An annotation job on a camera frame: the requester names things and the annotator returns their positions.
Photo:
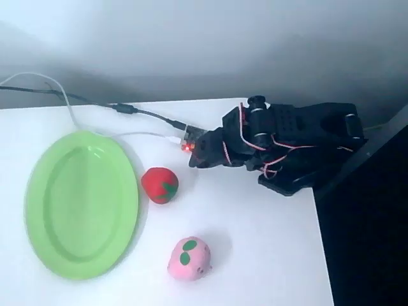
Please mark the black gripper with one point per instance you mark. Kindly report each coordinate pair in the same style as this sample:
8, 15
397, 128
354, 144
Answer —
206, 147

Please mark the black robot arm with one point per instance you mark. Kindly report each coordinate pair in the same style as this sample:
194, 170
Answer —
306, 127

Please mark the green oval plastic plate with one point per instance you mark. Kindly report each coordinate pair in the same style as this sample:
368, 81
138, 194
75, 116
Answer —
79, 207

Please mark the controller board with red led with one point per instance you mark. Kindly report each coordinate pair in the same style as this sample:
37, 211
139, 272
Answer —
191, 134

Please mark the red strawberry toy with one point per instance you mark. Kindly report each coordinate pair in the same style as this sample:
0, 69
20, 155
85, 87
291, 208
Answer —
156, 183

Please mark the dark cabinet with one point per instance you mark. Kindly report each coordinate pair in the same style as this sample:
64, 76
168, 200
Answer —
366, 223

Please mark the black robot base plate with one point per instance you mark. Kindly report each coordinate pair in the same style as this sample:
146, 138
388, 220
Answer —
280, 185

